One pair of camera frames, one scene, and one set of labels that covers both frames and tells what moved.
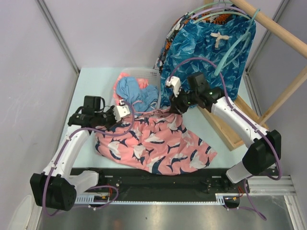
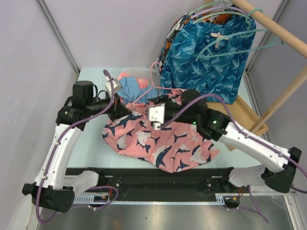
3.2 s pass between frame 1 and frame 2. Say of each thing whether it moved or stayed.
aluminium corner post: stayed
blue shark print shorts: stayed
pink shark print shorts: moved
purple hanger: stayed
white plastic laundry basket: stayed
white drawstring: stayed
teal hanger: moved
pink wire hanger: moved
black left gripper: moved
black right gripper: moved
